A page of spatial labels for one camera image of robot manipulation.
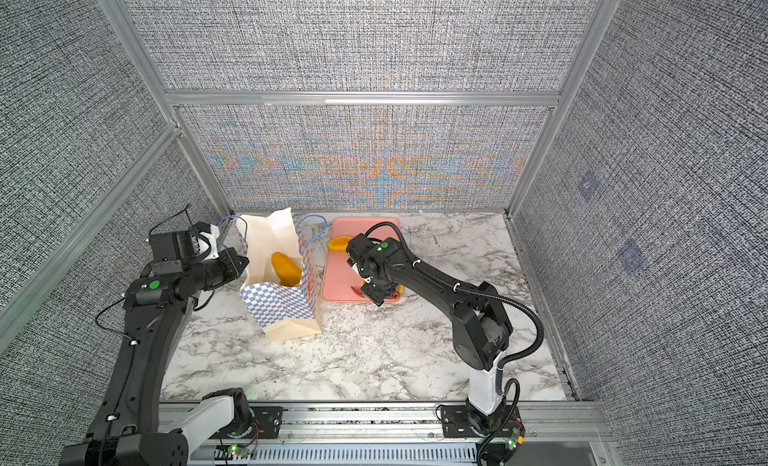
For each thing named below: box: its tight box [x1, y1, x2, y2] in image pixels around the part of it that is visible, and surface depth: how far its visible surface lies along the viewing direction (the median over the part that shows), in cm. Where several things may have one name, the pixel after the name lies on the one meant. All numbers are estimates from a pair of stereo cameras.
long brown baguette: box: [271, 252, 302, 287], surface depth 95 cm
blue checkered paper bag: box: [236, 207, 322, 342], surface depth 80 cm
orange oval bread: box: [327, 235, 353, 252], surface depth 108 cm
